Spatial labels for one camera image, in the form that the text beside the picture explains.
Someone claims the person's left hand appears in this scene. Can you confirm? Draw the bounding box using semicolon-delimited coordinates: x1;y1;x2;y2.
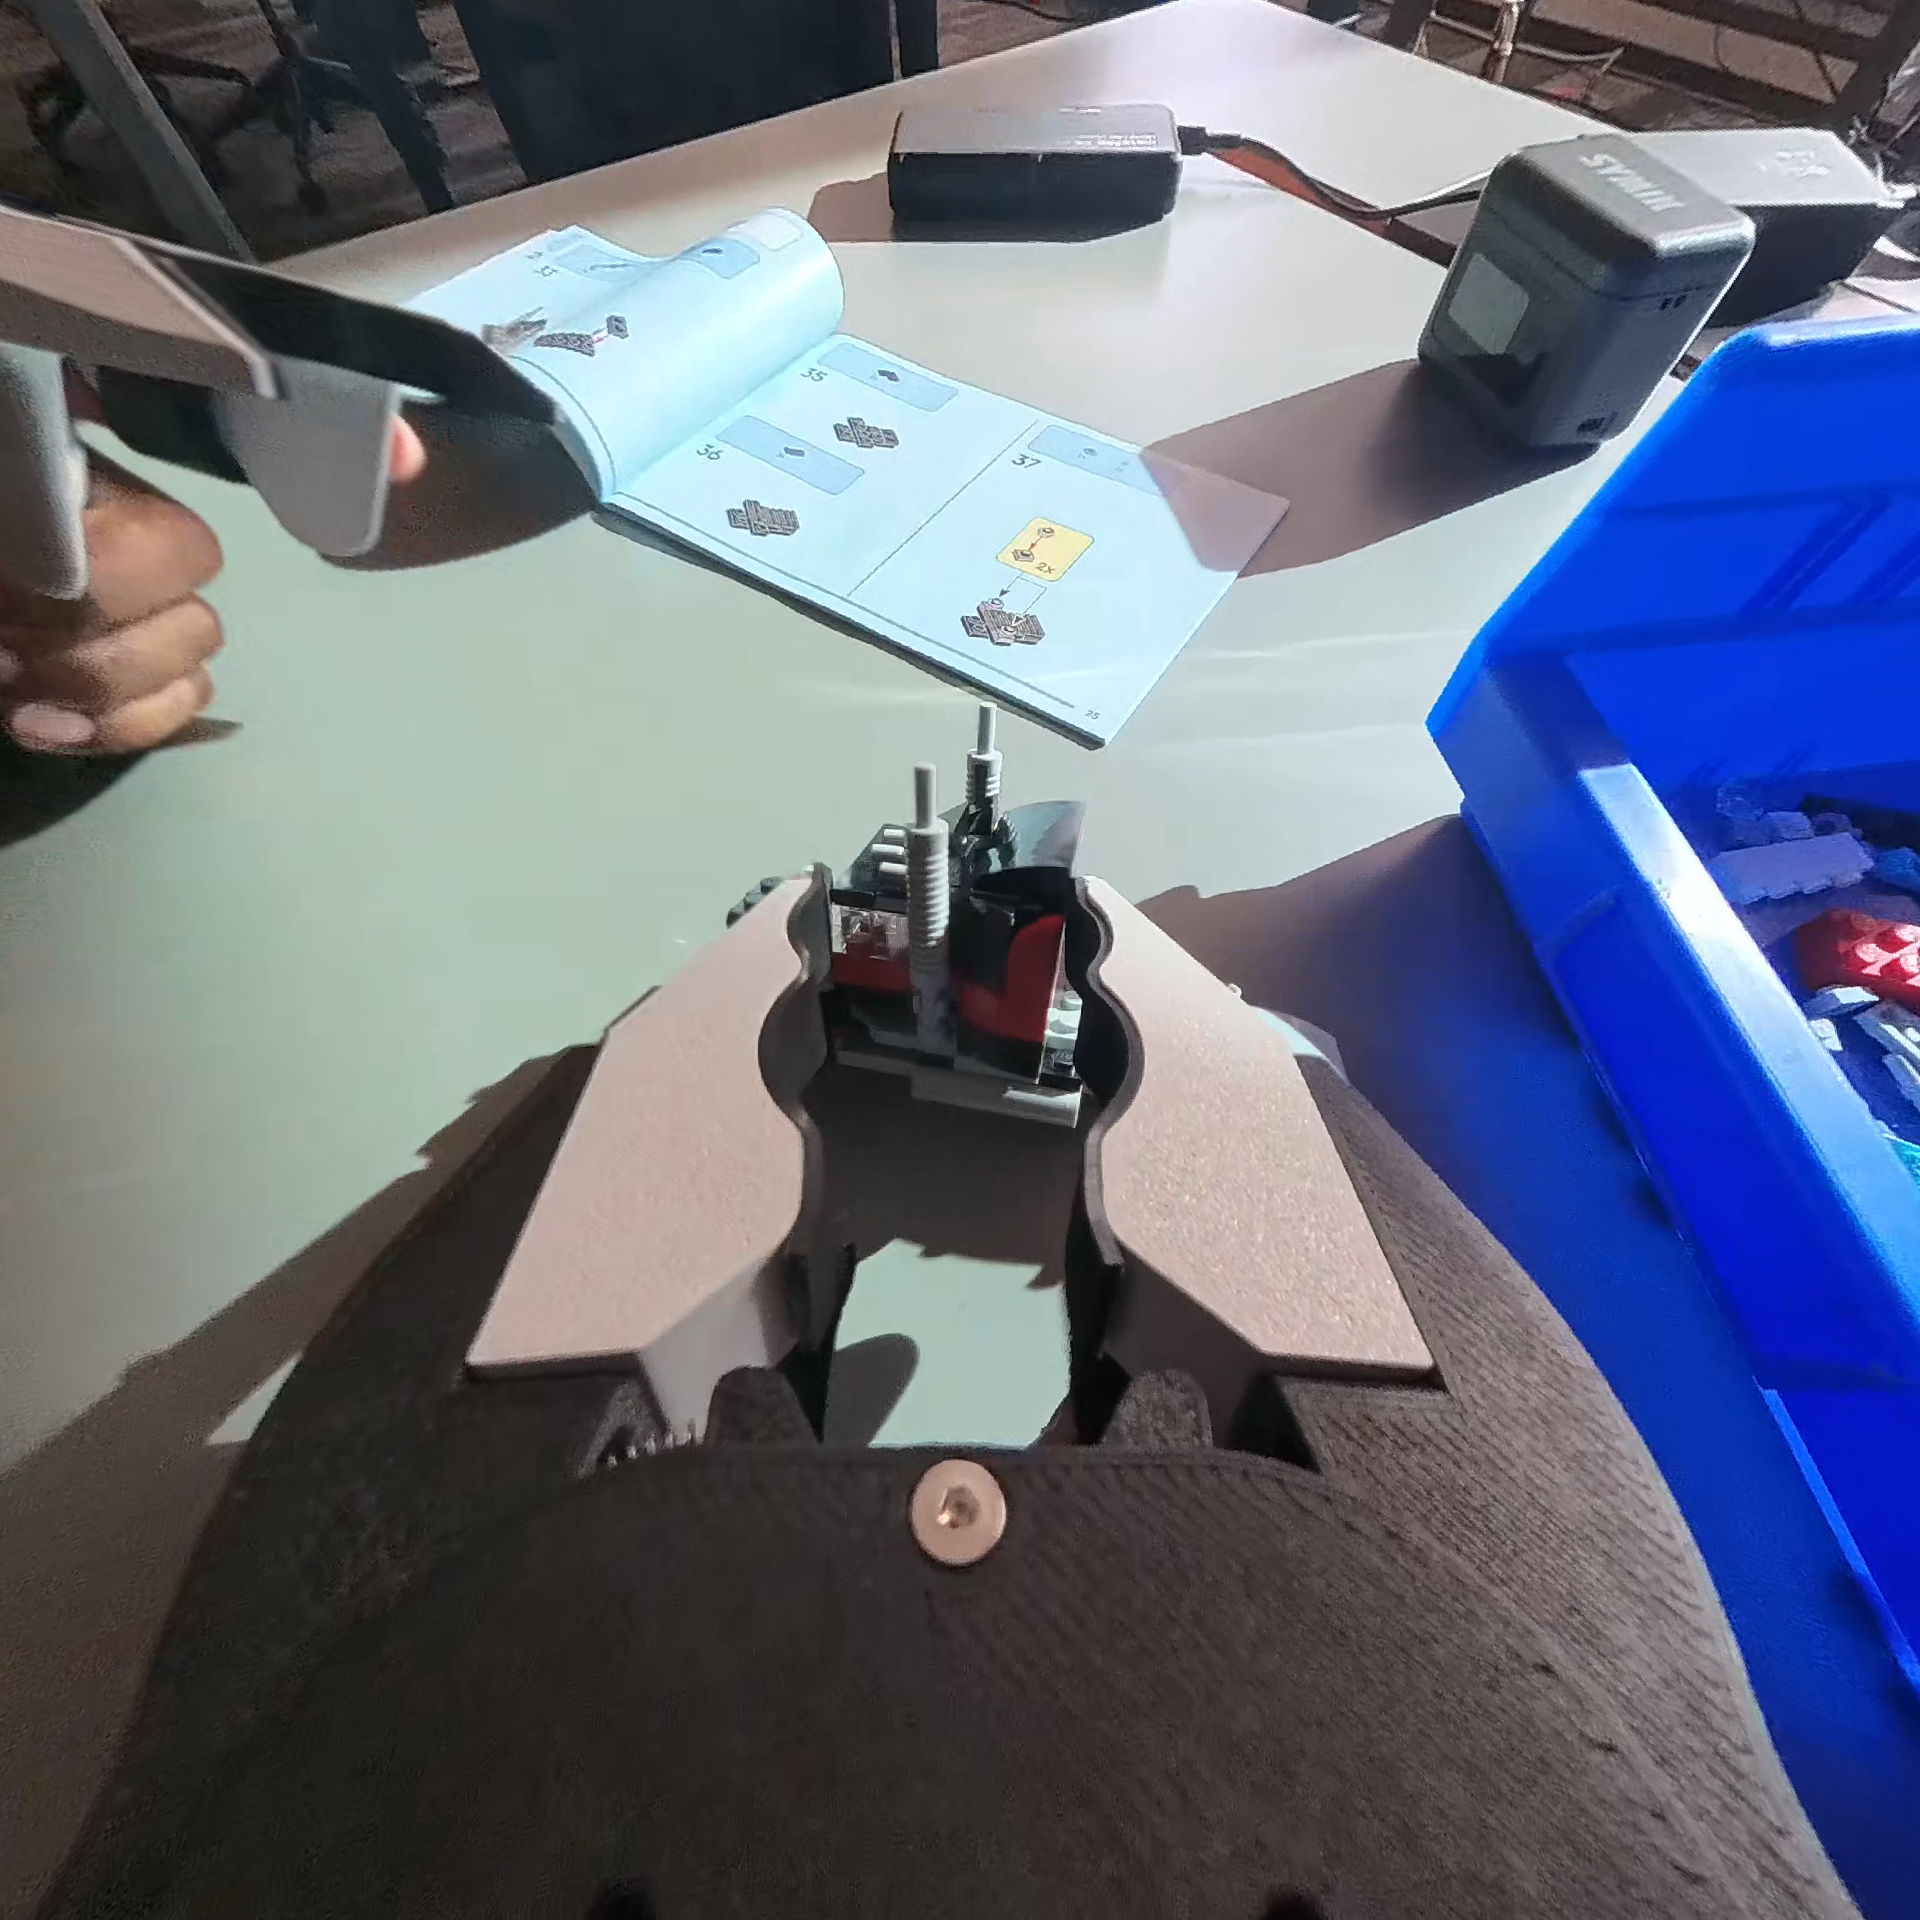
0;410;428;759

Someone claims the toy brick truck model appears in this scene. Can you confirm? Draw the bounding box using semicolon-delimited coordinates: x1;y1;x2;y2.
719;702;1114;1133

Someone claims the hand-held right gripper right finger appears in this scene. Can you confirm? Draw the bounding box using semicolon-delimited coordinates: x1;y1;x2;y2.
1057;876;1448;1447

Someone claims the pile of mixed toy bricks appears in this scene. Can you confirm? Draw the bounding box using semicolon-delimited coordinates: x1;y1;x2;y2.
1710;781;1920;1189

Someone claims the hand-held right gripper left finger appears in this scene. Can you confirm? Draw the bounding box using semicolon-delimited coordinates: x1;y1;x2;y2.
463;876;852;1407

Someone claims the black cable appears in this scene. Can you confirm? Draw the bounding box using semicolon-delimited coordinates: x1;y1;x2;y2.
1177;126;1486;228

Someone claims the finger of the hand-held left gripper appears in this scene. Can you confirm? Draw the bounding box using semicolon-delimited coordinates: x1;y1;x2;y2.
158;247;596;461
0;203;400;560

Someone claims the light blue instruction booklet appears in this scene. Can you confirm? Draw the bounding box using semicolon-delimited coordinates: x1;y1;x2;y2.
404;210;1292;752

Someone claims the blue plastic bin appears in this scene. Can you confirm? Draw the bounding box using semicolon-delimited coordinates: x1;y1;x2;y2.
1423;314;1920;1920

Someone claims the grey flat box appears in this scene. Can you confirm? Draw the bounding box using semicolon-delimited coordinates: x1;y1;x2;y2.
1649;126;1907;286

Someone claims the black office chair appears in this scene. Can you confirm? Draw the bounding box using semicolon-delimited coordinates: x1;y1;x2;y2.
450;0;940;143

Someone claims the black rectangular box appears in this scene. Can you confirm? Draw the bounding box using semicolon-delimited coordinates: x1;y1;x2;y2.
885;102;1184;228

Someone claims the dark grey cube device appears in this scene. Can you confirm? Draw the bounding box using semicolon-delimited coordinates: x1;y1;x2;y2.
1418;131;1756;452

